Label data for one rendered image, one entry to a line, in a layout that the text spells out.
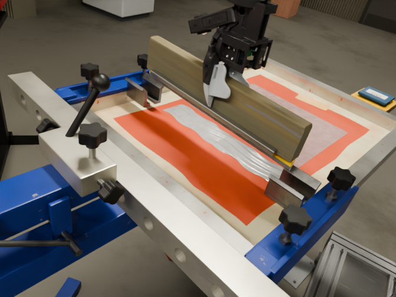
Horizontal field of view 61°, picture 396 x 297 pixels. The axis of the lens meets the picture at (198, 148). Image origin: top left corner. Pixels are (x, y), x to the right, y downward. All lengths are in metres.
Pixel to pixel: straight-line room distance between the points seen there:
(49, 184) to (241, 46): 0.37
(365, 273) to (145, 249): 1.02
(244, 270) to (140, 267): 1.27
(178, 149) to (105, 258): 1.05
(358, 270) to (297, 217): 1.26
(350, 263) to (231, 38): 1.36
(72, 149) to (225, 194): 0.30
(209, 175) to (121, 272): 1.05
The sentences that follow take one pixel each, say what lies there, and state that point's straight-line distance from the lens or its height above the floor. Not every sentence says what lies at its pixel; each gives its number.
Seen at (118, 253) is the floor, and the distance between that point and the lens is 1.73.
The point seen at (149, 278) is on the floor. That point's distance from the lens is 1.66.
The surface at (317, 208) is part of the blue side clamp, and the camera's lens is 0.64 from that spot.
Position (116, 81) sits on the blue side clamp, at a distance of 0.90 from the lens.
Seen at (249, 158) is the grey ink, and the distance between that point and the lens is 0.76.
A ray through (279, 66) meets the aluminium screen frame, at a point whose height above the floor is 0.99.
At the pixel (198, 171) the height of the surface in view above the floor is 0.95.
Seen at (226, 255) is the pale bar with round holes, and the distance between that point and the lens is 0.45.
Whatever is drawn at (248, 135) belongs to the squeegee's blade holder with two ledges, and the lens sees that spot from 0.62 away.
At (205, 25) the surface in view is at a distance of 0.65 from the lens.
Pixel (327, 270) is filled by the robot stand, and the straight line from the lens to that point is 1.65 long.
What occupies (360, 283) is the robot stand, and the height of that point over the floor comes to 0.21.
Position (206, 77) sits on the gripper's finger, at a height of 1.14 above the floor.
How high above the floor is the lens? 1.39
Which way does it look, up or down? 35 degrees down
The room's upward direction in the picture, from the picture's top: 12 degrees clockwise
